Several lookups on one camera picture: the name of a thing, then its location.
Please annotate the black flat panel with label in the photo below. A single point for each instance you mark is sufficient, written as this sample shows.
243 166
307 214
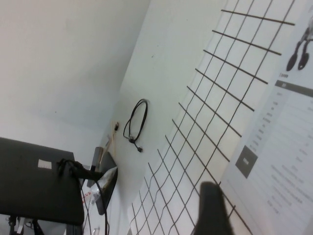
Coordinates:
31 186

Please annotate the white product catalogue book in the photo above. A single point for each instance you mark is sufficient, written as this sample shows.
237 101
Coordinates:
281 147

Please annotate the dark grey flat slab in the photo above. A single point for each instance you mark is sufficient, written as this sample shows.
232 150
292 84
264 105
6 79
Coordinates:
108 159

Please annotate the thin wooden stick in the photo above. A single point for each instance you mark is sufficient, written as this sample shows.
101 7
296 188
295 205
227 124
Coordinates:
113 142

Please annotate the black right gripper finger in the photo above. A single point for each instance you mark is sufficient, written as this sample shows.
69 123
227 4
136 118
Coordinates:
212 210

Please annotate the white tablecloth with black grid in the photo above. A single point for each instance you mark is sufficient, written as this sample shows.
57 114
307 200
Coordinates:
195 122

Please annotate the clear plastic bag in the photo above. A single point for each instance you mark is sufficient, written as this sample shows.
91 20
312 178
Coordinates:
107 178

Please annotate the small black plug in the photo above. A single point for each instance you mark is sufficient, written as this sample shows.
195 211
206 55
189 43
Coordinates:
116 126

